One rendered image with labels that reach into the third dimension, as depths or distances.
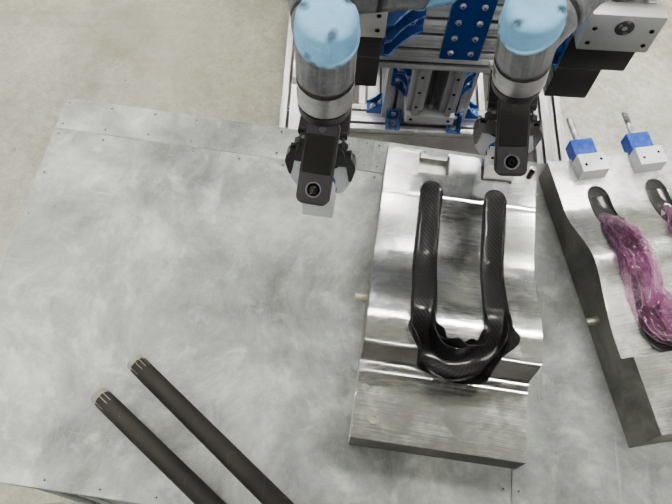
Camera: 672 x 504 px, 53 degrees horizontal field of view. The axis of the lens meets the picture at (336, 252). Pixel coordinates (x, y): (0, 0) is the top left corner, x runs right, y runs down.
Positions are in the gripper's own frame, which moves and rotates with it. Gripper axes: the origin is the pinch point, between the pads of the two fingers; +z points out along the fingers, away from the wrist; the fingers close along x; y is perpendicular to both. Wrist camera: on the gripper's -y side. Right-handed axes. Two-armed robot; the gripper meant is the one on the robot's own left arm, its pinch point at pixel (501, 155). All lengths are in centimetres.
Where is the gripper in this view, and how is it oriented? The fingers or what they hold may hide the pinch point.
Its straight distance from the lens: 117.1
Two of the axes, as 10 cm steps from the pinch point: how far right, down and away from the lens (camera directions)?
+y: 1.3, -9.5, 3.0
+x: -9.8, -0.9, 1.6
